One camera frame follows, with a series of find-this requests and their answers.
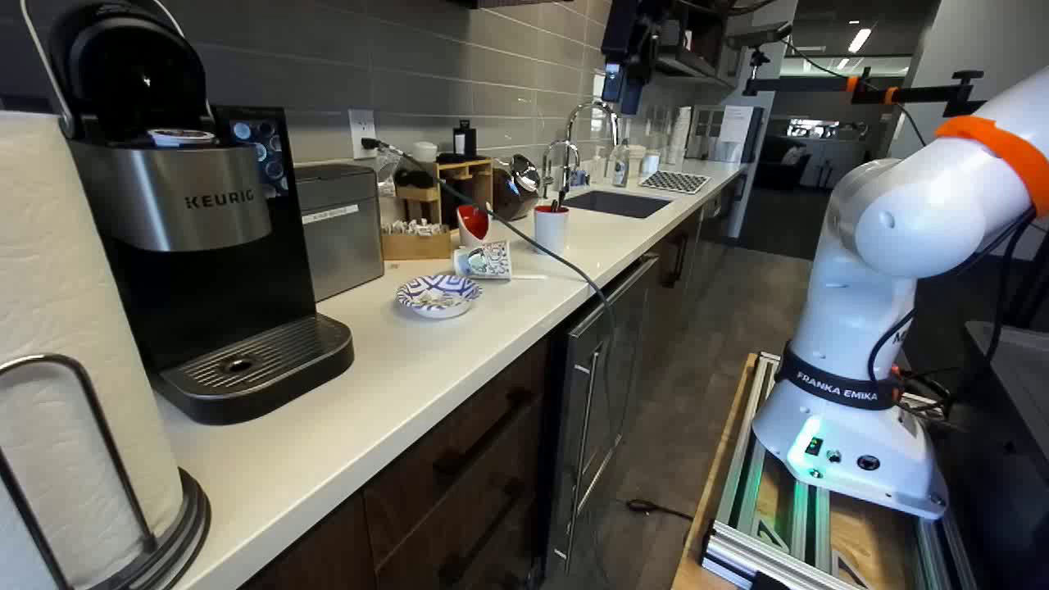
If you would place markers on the black Keurig coffee machine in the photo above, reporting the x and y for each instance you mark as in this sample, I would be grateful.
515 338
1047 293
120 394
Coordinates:
219 273

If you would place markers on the white paper towel roll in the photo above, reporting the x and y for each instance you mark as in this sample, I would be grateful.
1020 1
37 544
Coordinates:
53 273

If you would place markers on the small white cup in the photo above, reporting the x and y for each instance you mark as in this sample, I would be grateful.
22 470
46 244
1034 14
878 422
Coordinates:
423 153

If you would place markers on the blue patterned paper plate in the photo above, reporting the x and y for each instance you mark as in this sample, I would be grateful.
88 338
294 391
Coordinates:
436 296

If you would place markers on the small wooden tray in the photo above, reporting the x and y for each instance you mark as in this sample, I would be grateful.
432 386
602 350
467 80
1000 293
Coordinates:
421 244

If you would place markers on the grey drying mat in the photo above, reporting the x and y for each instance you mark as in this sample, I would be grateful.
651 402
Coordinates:
672 182

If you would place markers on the wooden countertop organizer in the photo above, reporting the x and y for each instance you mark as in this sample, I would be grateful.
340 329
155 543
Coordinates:
467 182

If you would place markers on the black camera stand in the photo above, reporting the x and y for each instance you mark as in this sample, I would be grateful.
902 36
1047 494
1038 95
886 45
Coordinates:
929 92

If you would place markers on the black paper towel holder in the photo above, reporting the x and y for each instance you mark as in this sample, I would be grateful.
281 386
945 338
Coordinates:
189 524

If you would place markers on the appliance with metal lid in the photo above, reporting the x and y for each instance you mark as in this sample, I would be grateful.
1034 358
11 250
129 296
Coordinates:
514 192

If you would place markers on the black canister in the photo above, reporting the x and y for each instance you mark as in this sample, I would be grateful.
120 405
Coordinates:
462 139

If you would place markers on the red and white mug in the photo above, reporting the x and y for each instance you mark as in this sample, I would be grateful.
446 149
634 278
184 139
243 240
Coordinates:
474 231
552 231

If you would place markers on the dark wood cabinet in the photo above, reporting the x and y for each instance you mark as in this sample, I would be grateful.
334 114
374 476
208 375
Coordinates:
461 480

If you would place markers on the blue patterned paper cup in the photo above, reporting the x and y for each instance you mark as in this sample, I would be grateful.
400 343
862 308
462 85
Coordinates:
486 263

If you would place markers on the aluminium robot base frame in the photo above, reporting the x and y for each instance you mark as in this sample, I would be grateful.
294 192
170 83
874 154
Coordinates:
766 514

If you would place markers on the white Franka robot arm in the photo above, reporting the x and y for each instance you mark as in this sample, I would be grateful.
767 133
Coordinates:
874 273

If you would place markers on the stainless steel dishwasher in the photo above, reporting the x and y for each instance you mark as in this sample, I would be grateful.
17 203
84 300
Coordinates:
602 415

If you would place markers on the white wall outlet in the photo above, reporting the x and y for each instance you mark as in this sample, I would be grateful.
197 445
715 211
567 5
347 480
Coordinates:
362 133

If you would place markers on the dark kitchen sink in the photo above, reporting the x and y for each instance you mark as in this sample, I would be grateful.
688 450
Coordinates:
617 203

